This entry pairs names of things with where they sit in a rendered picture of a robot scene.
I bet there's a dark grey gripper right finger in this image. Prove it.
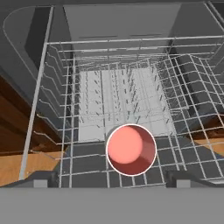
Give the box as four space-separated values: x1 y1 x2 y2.
165 170 219 189

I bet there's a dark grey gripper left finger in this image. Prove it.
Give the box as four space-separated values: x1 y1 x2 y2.
6 170 60 189

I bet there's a grey dishwasher door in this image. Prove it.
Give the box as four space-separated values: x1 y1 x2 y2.
57 134 224 189

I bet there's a red cup with white rim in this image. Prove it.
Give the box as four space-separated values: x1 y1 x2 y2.
105 123 158 178

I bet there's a grey dishwasher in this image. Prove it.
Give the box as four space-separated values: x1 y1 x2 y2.
0 0 224 138

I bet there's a grey wire dishwasher rack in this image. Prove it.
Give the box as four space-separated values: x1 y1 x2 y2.
18 4 224 189

